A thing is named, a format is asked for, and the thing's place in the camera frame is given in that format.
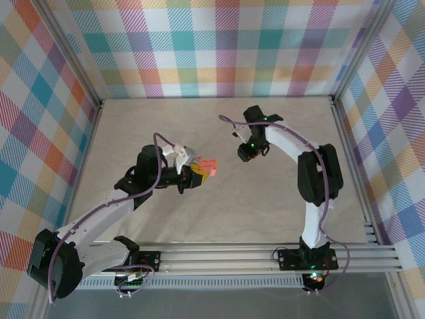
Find black controller board with wires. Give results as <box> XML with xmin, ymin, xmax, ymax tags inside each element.
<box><xmin>114</xmin><ymin>272</ymin><xmax>147</xmax><ymax>290</ymax></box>

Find small black base plate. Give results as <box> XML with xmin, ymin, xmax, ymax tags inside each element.
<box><xmin>135</xmin><ymin>251</ymin><xmax>163</xmax><ymax>272</ymax></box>

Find grey slotted cable duct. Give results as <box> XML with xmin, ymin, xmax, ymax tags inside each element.
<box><xmin>78</xmin><ymin>277</ymin><xmax>305</xmax><ymax>290</ymax></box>

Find earbuds charging case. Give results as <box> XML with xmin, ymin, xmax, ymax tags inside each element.
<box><xmin>198</xmin><ymin>158</ymin><xmax>219</xmax><ymax>179</ymax></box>

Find grey metal base sheet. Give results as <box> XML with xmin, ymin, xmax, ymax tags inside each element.
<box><xmin>42</xmin><ymin>288</ymin><xmax>401</xmax><ymax>319</ymax></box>

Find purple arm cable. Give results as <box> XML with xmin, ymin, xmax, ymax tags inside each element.
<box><xmin>48</xmin><ymin>132</ymin><xmax>175</xmax><ymax>305</ymax></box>
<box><xmin>218</xmin><ymin>114</ymin><xmax>351</xmax><ymax>295</ymax></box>

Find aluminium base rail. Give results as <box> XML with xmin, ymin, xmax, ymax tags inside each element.
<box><xmin>89</xmin><ymin>241</ymin><xmax>402</xmax><ymax>275</ymax></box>

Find controller board with coloured light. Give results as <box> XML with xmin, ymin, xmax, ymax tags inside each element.
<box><xmin>303</xmin><ymin>270</ymin><xmax>327</xmax><ymax>292</ymax></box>

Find long black base plate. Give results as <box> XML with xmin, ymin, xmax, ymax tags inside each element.
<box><xmin>278</xmin><ymin>248</ymin><xmax>339</xmax><ymax>270</ymax></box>

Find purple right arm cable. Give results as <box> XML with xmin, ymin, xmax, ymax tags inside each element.
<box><xmin>218</xmin><ymin>114</ymin><xmax>351</xmax><ymax>295</ymax></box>

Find aluminium side rail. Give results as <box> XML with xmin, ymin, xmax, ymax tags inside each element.
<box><xmin>330</xmin><ymin>95</ymin><xmax>416</xmax><ymax>319</ymax></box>

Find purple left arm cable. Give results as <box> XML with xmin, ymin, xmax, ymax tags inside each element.
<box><xmin>48</xmin><ymin>132</ymin><xmax>175</xmax><ymax>305</ymax></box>

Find aluminium frame post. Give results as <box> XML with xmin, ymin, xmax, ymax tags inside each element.
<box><xmin>331</xmin><ymin>0</ymin><xmax>396</xmax><ymax>102</ymax></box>
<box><xmin>38</xmin><ymin>0</ymin><xmax>104</xmax><ymax>108</ymax></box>

